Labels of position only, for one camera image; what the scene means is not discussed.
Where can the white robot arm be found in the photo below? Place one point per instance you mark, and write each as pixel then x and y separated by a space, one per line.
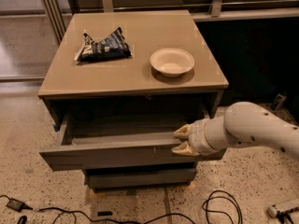
pixel 243 124

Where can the white power strip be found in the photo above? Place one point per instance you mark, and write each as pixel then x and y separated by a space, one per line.
pixel 281 208

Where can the black power adapter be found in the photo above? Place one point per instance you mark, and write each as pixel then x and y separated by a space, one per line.
pixel 17 205

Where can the grey top drawer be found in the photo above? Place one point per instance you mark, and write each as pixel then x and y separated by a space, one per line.
pixel 119 141

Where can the grey drawer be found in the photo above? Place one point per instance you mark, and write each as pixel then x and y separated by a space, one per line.
pixel 161 177
pixel 119 141

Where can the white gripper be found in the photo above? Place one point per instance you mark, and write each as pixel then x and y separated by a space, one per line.
pixel 197 136

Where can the grey drawer cabinet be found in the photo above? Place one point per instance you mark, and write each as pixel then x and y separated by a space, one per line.
pixel 130 85

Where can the dark blue chip bag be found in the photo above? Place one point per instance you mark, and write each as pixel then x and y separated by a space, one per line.
pixel 110 48

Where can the white paper bowl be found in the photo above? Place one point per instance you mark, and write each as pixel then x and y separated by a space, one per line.
pixel 172 62

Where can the dark object by wall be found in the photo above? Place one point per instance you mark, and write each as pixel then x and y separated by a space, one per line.
pixel 278 101

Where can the grey bottom drawer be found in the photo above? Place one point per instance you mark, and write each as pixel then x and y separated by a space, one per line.
pixel 161 177

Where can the small black floor object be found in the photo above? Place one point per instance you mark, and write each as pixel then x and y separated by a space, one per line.
pixel 104 213

